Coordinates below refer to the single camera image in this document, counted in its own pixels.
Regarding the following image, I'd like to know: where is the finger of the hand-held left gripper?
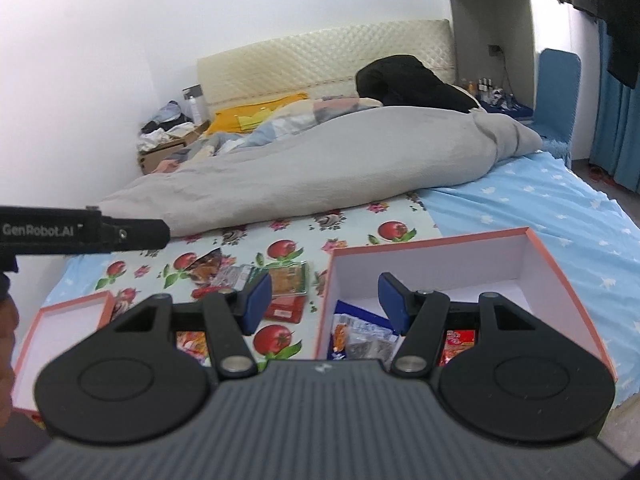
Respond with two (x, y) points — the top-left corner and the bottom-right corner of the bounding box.
(101, 215), (172, 252)

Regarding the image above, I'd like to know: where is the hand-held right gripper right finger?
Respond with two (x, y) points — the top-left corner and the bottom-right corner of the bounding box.
(377, 271), (543, 377)

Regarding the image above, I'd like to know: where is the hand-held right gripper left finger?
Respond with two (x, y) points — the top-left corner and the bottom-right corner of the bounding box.
(105, 271), (275, 381)

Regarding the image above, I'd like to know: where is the long red snack packet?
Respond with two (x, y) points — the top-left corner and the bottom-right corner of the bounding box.
(263, 295), (307, 324)

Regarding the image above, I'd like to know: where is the white silver snack packet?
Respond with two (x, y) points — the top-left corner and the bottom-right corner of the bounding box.
(217, 264), (258, 292)

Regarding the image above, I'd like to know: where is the clear packet of orange snacks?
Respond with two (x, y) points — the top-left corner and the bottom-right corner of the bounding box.
(271, 261), (309, 297)

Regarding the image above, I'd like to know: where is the blue white snack packet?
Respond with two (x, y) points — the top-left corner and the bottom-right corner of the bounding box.
(327, 300), (401, 361)

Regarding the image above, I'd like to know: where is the grey clear snack packet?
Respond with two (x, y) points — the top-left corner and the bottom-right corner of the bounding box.
(347, 335), (401, 361)

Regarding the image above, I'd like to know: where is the dark brown snack packet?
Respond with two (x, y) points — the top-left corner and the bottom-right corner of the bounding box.
(190, 252), (226, 285)

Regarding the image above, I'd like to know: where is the orange cardboard box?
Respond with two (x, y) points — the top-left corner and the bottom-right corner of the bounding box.
(315, 226), (618, 386)

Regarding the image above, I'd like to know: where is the shiny red snack packet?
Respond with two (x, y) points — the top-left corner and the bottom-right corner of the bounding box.
(442, 329), (482, 367)

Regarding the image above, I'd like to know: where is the orange red snack packet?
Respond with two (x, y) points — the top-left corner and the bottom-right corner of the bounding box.
(174, 330), (210, 367)

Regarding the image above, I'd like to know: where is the person's left forearm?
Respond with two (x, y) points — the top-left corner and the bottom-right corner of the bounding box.
(0, 305), (21, 428)

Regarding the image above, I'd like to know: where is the tomato print tablecloth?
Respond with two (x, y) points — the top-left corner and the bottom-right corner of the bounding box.
(92, 199), (443, 361)

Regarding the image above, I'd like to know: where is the brown cardboard box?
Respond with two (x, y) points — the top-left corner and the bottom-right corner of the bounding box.
(137, 120), (211, 176)

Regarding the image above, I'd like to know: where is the orange box lid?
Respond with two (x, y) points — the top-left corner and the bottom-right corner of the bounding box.
(11, 290), (117, 413)

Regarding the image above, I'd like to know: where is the pile of clothes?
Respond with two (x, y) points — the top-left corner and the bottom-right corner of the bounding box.
(139, 100), (196, 153)

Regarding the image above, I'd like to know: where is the white bottle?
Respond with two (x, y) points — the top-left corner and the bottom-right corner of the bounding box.
(186, 92), (206, 123)

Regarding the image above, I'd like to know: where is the grey blanket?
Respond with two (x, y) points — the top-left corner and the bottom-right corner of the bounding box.
(97, 105), (543, 238)

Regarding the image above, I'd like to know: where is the yellow pillow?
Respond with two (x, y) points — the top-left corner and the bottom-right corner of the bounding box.
(206, 91), (310, 135)

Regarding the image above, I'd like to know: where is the black clothing heap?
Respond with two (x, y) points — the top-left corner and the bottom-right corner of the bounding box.
(355, 55), (483, 113)

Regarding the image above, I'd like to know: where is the blue patterned cloth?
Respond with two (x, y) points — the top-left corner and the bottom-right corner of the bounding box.
(482, 97), (535, 121)

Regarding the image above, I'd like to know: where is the row of small bottles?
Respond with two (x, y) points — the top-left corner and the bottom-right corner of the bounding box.
(460, 76), (506, 107)

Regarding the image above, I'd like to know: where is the cream quilted headboard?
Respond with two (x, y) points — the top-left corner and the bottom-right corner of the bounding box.
(196, 19), (457, 111)

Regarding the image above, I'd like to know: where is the blue covered chair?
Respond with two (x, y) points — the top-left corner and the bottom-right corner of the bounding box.
(530, 48), (582, 166)

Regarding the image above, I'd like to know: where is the blue curtain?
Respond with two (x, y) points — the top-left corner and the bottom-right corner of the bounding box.
(589, 10), (640, 193)

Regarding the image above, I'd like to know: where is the black hanging coat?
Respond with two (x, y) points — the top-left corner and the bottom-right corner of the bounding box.
(562, 0), (640, 88)

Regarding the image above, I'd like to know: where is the white wall cabinet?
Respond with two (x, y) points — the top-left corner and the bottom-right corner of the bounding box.
(442, 0), (573, 86)

